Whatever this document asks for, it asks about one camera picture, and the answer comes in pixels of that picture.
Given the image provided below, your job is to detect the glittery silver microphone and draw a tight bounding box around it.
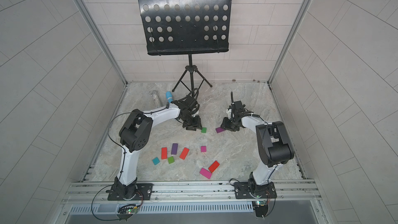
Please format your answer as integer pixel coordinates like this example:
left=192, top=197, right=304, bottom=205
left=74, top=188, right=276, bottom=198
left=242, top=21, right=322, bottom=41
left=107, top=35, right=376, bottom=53
left=150, top=91, right=162, bottom=108

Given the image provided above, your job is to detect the circuit board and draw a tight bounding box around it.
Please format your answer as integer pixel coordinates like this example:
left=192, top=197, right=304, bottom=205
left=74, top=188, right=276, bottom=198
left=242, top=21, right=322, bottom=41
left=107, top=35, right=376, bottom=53
left=117, top=204, right=141, bottom=220
left=252, top=201, right=269, bottom=218

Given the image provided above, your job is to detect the magenta rectangular block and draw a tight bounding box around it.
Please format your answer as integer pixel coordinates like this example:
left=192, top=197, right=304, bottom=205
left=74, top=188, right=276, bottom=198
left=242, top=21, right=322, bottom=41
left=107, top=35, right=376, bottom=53
left=200, top=168, right=212, bottom=179

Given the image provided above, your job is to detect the left black cable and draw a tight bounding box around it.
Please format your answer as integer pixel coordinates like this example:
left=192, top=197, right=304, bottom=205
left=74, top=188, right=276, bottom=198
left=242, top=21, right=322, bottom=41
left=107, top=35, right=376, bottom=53
left=90, top=111, right=147, bottom=222

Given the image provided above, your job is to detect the green block lower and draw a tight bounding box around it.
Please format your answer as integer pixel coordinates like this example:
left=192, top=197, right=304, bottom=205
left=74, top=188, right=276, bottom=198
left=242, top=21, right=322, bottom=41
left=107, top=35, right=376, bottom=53
left=167, top=156, right=175, bottom=164

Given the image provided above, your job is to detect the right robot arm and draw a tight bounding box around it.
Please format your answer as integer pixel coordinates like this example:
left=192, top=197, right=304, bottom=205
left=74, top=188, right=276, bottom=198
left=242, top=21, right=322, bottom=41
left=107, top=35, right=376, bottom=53
left=221, top=93, right=294, bottom=198

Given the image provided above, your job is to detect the purple rectangular block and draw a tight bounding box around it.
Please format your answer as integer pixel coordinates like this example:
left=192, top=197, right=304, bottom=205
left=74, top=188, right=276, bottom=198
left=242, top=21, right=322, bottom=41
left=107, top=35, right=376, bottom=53
left=216, top=127, right=225, bottom=133

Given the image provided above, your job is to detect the teal square block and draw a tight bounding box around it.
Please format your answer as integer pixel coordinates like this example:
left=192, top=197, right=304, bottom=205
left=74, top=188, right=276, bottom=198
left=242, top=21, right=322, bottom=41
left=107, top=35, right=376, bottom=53
left=152, top=157, right=160, bottom=166

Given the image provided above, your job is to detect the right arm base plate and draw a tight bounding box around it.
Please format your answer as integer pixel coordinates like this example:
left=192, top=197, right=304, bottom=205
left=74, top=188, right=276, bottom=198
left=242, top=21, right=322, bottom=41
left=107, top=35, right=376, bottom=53
left=233, top=182, right=277, bottom=200

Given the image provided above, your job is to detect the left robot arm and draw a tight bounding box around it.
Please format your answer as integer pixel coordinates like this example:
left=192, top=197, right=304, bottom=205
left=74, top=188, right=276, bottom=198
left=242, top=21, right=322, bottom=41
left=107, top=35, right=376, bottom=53
left=110, top=88, right=203, bottom=200

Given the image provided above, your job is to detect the right circuit board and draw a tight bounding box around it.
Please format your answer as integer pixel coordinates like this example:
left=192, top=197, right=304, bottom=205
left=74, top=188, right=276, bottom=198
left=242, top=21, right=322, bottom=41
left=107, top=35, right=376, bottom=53
left=252, top=201, right=269, bottom=218

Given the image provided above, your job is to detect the red block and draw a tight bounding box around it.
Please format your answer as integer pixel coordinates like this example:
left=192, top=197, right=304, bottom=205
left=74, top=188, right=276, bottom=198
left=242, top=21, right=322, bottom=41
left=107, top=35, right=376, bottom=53
left=179, top=147, right=190, bottom=160
left=161, top=147, right=168, bottom=160
left=208, top=161, right=220, bottom=173

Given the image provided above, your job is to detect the aluminium front rail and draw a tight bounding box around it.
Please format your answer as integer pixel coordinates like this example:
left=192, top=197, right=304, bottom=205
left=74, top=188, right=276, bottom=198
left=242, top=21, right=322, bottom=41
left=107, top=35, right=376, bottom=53
left=61, top=179, right=321, bottom=204

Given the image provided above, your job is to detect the left circuit board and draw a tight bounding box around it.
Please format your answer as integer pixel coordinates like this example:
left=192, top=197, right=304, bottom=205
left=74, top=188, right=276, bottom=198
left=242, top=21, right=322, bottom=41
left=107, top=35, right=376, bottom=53
left=117, top=204, right=141, bottom=220

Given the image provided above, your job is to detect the black perforated music stand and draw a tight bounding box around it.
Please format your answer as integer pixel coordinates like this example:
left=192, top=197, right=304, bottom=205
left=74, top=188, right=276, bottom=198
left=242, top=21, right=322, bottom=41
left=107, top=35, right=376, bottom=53
left=138, top=0, right=232, bottom=96

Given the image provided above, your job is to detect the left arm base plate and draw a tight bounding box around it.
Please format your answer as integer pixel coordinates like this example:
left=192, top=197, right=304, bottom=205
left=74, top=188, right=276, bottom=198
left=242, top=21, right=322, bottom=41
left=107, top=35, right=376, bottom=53
left=106, top=183, right=153, bottom=201

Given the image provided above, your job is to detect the dark purple upright block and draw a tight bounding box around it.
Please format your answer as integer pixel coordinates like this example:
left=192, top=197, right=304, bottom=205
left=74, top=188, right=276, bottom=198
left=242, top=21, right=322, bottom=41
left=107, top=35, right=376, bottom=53
left=171, top=143, right=178, bottom=155

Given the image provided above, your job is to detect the blue microphone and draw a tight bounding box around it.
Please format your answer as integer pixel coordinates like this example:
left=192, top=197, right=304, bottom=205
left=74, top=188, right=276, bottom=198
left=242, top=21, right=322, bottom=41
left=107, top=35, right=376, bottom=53
left=165, top=91, right=174, bottom=103

